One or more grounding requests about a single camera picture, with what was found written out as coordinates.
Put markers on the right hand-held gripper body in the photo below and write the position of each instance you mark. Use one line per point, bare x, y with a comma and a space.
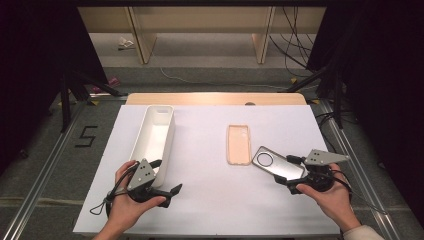
321, 157

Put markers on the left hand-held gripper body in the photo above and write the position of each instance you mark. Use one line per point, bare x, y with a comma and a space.
141, 175

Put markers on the white storage box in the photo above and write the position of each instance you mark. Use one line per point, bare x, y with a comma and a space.
153, 136

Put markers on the beige phone case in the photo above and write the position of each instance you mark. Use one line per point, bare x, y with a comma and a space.
239, 145

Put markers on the person's left hand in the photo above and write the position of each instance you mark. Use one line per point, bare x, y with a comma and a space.
125, 210

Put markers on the person's right hand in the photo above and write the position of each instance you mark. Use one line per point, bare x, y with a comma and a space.
333, 200

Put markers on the white paper sheet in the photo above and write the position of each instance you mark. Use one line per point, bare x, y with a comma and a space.
206, 186

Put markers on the yellow tape piece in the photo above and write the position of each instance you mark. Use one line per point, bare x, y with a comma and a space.
94, 102
293, 80
315, 101

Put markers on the black metal stand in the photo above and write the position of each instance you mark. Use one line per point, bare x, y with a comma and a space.
338, 100

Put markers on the wooden table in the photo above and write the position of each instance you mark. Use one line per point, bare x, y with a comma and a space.
213, 98

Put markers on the pink floor object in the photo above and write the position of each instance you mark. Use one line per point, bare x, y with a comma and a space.
113, 81

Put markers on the black tripod stand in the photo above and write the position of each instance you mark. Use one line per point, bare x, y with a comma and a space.
65, 100

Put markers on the black curtain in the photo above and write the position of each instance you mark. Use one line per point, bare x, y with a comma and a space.
383, 66
33, 66

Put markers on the crumpled white paper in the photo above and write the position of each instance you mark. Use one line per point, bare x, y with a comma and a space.
125, 43

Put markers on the wooden shelf unit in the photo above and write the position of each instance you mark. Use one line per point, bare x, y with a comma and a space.
200, 20

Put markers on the aluminium floor rail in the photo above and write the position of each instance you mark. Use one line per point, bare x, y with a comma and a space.
40, 186
353, 160

